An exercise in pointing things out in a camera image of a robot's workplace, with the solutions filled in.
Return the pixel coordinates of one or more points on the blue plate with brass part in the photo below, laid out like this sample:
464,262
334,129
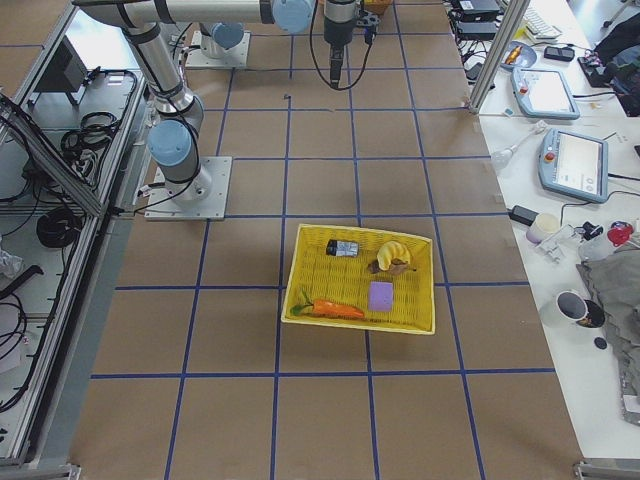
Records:
518,54

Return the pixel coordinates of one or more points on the teach pendant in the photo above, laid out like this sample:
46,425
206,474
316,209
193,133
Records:
543,94
574,165

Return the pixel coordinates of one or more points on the purple foam cube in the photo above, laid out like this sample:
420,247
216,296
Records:
380,296

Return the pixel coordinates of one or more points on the yellow plastic basket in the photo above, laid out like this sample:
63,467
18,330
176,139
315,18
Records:
347,280

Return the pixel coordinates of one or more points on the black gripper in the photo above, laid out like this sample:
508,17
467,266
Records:
333,31

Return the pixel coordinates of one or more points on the red black toy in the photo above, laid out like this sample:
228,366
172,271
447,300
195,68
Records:
619,233

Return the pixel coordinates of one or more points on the grey cloth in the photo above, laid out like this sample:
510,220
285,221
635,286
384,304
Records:
613,284

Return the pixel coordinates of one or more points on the toy orange carrot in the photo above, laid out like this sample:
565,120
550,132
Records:
326,308

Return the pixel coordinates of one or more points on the small dark glass bottle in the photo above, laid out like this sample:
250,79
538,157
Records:
340,248

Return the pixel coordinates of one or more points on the brown wicker basket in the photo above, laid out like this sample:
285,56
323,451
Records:
377,7

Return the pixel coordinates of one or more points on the aluminium frame post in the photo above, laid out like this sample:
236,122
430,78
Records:
510,23

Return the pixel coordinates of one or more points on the white mug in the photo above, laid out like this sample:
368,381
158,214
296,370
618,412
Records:
564,308

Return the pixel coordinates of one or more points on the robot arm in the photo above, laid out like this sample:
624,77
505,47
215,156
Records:
173,143
218,38

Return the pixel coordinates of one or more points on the black power adapter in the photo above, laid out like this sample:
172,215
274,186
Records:
522,215

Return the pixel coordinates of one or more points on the purple white cup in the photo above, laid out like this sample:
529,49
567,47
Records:
543,226

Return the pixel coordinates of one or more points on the teach pendant far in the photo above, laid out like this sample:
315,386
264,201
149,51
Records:
543,94

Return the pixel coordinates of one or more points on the toy croissant bread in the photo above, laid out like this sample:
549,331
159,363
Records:
393,256

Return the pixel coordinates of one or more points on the teach pendant near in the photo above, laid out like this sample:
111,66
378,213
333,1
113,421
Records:
574,165

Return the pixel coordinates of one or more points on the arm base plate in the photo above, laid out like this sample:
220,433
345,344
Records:
205,198
235,58

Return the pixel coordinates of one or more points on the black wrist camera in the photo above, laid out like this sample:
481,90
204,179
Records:
368,22

